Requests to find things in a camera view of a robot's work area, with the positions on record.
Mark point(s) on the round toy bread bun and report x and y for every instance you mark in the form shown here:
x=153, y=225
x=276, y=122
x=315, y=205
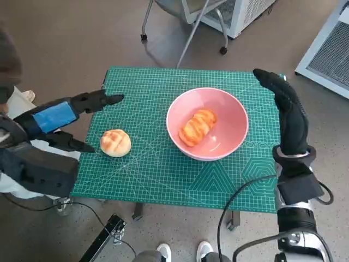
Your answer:
x=115, y=143

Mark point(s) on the grey wheeled chair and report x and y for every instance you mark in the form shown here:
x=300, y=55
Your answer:
x=204, y=6

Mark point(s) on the green cutting mat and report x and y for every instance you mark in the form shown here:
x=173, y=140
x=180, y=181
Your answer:
x=152, y=169

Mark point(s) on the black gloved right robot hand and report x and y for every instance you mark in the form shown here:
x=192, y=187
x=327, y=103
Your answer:
x=293, y=128

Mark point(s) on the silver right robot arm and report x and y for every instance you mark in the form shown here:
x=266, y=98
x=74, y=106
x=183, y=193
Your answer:
x=297, y=223

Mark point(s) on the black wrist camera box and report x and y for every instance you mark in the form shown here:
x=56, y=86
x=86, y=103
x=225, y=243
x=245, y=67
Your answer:
x=41, y=172
x=300, y=188

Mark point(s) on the long toy bread loaf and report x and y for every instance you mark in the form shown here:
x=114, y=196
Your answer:
x=197, y=128

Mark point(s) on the black metal stand bar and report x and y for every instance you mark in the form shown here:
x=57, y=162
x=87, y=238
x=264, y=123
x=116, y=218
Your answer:
x=106, y=234

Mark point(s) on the white mesh cabinet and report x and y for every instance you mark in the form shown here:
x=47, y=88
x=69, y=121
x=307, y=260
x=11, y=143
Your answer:
x=327, y=54
x=245, y=13

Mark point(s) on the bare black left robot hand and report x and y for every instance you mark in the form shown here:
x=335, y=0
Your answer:
x=54, y=117

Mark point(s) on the person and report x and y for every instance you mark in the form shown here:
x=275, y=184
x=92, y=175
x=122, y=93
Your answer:
x=8, y=68

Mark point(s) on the pink bowl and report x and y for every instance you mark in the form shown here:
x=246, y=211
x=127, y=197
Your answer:
x=226, y=109

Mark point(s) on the white shoe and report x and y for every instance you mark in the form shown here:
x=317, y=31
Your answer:
x=164, y=252
x=204, y=251

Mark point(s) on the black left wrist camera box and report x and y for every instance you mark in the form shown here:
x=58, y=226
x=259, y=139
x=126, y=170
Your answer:
x=41, y=172

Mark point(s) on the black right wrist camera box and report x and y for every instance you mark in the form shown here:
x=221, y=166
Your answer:
x=300, y=188

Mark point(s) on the grey table leg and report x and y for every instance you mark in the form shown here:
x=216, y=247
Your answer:
x=234, y=219
x=137, y=211

